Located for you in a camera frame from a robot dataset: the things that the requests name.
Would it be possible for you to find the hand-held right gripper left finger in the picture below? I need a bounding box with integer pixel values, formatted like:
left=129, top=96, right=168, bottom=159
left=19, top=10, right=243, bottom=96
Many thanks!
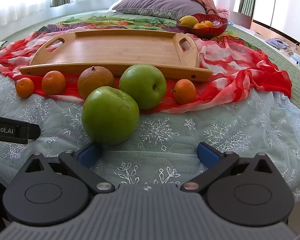
left=24, top=143, right=116, bottom=195

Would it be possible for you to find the purple pillow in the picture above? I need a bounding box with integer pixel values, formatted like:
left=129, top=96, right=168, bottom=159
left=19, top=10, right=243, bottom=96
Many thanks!
left=112, top=0, right=208, bottom=21

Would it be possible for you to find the snowflake lace cloth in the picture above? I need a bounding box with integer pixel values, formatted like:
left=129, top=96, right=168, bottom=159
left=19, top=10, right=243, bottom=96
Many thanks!
left=0, top=74, right=300, bottom=202

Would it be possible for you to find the blue cloth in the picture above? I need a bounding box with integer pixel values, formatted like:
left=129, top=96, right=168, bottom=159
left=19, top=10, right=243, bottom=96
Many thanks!
left=267, top=37, right=289, bottom=51

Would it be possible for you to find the green apple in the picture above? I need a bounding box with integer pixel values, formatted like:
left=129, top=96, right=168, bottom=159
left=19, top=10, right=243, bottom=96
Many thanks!
left=81, top=86, right=140, bottom=145
left=119, top=64, right=167, bottom=110

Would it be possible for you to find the white wardrobe with wooden trim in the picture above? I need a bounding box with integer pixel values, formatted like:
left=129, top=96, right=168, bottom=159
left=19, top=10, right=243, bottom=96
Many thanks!
left=230, top=0, right=300, bottom=52

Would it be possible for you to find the sheer white curtain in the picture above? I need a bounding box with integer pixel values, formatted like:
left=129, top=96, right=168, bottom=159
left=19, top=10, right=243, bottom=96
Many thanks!
left=0, top=0, right=245, bottom=33

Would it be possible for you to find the medium mandarin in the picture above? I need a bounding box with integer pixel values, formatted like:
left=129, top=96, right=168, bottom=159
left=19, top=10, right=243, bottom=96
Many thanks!
left=42, top=71, right=66, bottom=96

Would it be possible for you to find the wooden tray with handles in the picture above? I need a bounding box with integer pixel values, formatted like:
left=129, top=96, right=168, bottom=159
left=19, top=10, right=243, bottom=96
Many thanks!
left=19, top=29, right=213, bottom=83

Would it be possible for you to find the green quilted bedspread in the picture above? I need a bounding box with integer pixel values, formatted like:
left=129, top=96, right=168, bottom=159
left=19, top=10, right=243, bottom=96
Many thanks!
left=0, top=9, right=300, bottom=125

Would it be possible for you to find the colourful printed scarf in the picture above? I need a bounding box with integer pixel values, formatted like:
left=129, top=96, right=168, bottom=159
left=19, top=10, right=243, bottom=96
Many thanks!
left=0, top=15, right=293, bottom=114

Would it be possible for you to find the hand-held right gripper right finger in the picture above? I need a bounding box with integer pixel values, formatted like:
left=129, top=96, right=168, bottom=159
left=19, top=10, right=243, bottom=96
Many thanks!
left=180, top=142, right=278, bottom=193

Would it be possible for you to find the large brownish orange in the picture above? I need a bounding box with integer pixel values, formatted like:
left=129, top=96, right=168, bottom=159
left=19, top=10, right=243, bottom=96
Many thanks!
left=77, top=66, right=115, bottom=100

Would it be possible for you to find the red glass bowl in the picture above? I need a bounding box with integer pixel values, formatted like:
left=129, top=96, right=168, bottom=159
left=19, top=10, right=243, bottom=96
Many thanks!
left=176, top=13, right=228, bottom=39

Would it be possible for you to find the yellow pear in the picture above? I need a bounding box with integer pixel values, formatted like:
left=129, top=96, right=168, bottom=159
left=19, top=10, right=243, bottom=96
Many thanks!
left=178, top=15, right=199, bottom=28

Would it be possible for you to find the small mandarin with stem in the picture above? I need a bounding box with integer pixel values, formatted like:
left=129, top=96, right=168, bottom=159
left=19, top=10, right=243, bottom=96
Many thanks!
left=170, top=79, right=197, bottom=105

